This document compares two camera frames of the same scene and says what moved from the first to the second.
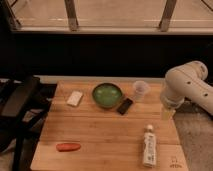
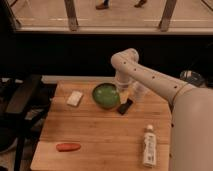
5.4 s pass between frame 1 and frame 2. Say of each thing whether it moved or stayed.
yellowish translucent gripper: moved
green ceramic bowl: stayed
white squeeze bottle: stayed
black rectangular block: stayed
